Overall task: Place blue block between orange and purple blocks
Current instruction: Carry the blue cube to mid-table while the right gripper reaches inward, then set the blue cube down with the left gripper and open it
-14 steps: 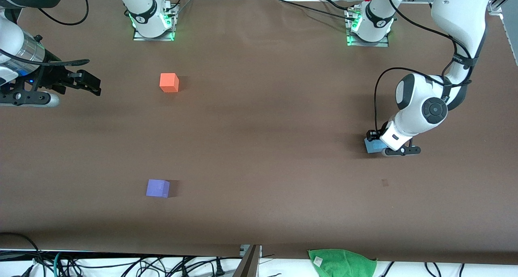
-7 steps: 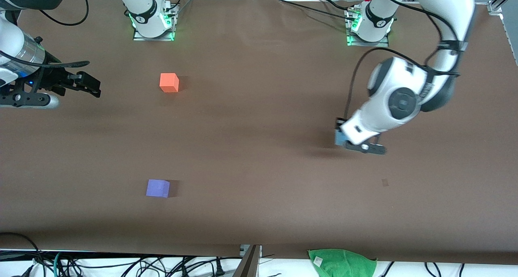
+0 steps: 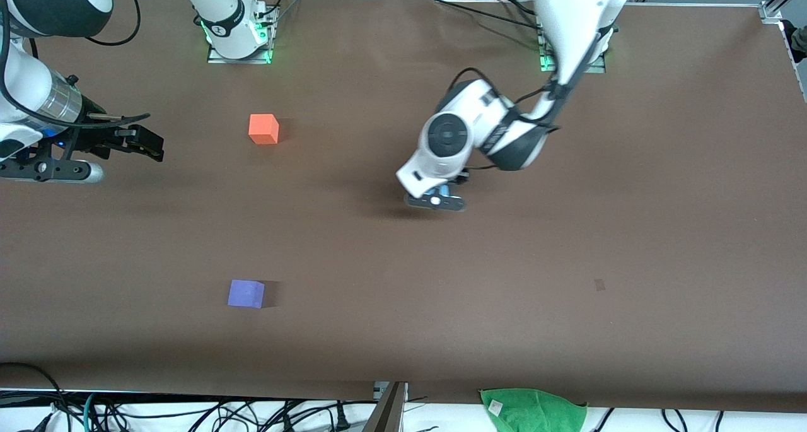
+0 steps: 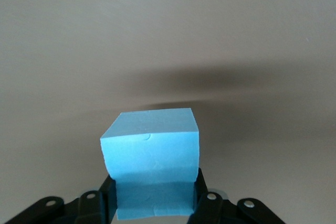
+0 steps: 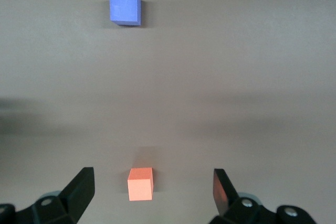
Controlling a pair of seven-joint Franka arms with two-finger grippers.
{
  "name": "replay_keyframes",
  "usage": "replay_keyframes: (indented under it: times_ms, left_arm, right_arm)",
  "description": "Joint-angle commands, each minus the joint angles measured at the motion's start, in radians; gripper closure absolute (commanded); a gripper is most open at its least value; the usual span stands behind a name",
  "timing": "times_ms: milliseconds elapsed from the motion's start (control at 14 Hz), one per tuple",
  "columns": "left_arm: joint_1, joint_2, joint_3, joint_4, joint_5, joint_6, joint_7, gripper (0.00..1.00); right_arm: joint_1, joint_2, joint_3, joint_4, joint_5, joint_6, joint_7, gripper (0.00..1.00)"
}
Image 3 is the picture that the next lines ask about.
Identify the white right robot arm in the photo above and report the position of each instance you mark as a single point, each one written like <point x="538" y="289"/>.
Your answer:
<point x="25" y="79"/>

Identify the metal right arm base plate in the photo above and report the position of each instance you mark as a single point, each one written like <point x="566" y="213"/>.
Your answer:
<point x="239" y="60"/>

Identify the purple foam block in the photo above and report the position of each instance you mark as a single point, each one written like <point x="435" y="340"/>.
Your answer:
<point x="244" y="293"/>

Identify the grey metal post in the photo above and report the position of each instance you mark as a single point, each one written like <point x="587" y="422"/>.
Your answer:
<point x="388" y="413"/>

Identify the green cloth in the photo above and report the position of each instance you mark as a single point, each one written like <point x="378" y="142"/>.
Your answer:
<point x="536" y="413"/>

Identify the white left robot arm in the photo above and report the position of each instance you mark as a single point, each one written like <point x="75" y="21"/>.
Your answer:
<point x="574" y="16"/>

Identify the aluminium frame bracket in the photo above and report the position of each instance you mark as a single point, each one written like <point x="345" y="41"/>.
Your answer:
<point x="772" y="6"/>

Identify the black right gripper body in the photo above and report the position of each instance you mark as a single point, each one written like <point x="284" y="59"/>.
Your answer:
<point x="96" y="139"/>

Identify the orange foam block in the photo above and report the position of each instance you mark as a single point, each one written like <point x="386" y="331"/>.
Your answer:
<point x="262" y="129"/>

